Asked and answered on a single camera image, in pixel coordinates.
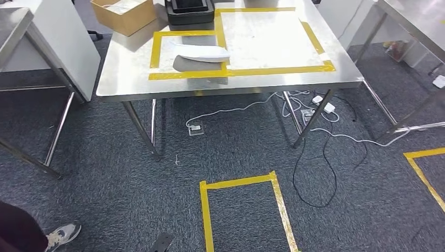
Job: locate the clear plastic container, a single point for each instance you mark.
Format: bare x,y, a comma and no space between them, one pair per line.
398,51

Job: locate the metal floor socket plate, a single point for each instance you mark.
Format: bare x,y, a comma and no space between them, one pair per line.
195,129

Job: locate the white desk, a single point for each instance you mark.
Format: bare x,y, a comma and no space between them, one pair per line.
69,52
340,21

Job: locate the black foam-lined case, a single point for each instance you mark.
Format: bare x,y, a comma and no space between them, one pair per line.
189,19

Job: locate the black office chair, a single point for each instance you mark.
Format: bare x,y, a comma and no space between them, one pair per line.
94,34

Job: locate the open brown cardboard box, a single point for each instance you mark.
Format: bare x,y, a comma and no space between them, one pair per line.
121,21

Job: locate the small yellow tape rectangle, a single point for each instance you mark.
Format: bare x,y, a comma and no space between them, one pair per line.
187,74

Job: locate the person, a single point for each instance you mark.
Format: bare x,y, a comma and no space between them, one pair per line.
21,229

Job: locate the white glossy mirror cover part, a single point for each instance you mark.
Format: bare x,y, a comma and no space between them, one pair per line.
205,53

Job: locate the black remote controller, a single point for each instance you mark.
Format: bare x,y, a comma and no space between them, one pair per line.
189,5

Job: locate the white storage box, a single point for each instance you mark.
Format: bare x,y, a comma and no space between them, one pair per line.
417,55

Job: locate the large yellow tape rectangle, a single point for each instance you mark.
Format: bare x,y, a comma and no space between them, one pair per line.
278,71

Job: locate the white foam packing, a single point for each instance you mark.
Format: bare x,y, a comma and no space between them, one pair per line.
123,6

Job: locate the stainless steel workbench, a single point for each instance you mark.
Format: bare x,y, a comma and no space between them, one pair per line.
132,69

